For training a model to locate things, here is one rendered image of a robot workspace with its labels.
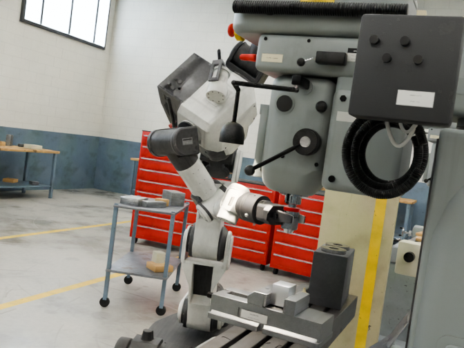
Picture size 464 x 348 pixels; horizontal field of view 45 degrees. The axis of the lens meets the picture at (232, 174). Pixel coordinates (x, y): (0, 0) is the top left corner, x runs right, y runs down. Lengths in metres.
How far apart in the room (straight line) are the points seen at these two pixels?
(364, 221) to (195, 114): 1.65
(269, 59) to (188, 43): 10.75
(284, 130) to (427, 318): 0.58
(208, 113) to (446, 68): 0.96
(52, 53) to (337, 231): 9.26
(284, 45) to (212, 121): 0.49
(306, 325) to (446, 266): 0.45
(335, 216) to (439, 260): 2.02
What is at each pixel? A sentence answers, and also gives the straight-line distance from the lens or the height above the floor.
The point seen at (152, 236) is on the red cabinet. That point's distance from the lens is 7.13.
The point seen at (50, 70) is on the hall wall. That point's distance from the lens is 11.82.
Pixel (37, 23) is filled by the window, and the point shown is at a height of 3.21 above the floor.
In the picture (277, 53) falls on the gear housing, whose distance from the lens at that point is 1.51.
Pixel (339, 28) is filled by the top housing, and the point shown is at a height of 1.75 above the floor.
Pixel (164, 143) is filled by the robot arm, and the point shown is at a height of 1.40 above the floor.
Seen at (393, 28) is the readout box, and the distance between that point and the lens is 1.19.
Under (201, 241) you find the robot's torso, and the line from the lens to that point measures 2.24.
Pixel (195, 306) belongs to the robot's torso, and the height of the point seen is 0.73.
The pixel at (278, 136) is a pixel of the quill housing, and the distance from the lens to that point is 1.50.
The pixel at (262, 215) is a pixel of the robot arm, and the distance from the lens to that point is 1.58.
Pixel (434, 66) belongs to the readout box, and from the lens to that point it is 1.17.
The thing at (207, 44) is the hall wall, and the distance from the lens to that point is 12.03.
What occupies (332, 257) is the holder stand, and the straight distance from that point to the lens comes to 1.98.
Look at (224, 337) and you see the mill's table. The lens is 1.57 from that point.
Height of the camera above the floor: 1.42
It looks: 3 degrees down
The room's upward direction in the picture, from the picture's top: 8 degrees clockwise
